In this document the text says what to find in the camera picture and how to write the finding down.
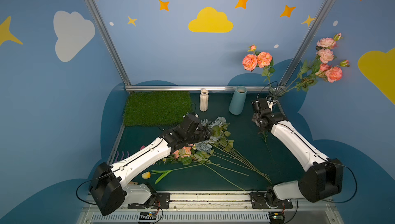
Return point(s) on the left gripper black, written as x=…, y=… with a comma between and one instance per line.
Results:
x=203, y=133

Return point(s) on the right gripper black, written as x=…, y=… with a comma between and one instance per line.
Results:
x=259, y=106

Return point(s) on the red carnation flower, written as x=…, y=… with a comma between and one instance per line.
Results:
x=265, y=139

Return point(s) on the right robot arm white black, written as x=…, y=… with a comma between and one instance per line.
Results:
x=323, y=176

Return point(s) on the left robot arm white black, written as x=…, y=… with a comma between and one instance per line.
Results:
x=108, y=187

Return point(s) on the clear glass vase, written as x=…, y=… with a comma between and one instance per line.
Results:
x=274, y=93

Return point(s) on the teal cylindrical vase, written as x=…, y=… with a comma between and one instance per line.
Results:
x=238, y=100

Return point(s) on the white ribbed ceramic vase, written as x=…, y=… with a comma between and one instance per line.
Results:
x=204, y=96

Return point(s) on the pink flower bunch on table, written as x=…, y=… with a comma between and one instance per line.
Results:
x=226, y=170

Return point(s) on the blue hydrangea bunch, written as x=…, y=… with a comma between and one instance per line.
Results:
x=218, y=137

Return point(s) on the green artificial grass mat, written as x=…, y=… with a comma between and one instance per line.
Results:
x=157, y=108

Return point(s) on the yellow tulip with stem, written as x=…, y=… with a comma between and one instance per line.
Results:
x=163, y=173

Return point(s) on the purple toy garden fork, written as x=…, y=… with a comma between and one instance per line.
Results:
x=121, y=156

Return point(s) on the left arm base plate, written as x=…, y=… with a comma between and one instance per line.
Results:
x=154, y=200

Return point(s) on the aluminium frame back bar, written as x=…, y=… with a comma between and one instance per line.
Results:
x=177, y=88

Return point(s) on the aluminium rail front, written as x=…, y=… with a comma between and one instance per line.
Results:
x=217, y=207

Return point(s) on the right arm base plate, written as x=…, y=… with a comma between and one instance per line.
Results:
x=264, y=200

